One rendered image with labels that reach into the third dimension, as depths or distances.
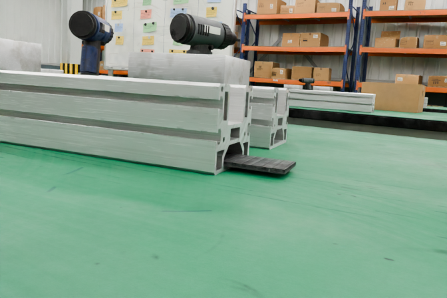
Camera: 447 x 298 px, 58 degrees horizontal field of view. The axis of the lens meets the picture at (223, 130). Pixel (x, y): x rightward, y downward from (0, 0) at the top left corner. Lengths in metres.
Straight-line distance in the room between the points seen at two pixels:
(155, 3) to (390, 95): 2.50
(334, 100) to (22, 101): 1.62
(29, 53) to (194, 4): 3.26
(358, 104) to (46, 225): 1.78
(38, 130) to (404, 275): 0.39
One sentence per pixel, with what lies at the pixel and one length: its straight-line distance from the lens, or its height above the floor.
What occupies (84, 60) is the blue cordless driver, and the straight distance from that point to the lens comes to 0.93.
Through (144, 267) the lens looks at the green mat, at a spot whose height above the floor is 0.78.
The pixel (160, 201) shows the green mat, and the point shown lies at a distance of 0.29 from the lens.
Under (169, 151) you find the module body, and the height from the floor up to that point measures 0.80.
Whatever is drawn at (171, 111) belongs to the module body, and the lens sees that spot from 0.39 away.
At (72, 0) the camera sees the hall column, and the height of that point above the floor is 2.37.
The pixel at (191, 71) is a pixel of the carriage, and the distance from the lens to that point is 0.59.
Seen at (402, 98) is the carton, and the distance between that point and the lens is 2.36.
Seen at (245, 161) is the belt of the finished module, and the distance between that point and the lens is 0.40.
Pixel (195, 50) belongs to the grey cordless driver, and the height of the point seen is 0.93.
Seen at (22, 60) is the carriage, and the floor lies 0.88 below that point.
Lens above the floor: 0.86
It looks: 6 degrees down
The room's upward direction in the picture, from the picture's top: 4 degrees clockwise
